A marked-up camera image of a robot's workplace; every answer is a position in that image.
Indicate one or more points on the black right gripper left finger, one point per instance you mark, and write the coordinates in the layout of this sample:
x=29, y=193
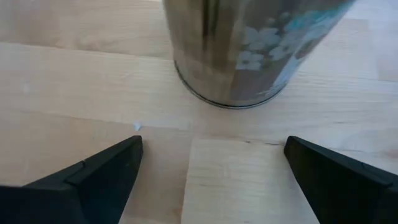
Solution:
x=77, y=196

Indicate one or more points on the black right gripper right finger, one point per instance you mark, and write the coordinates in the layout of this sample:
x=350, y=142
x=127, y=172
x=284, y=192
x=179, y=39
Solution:
x=351, y=193

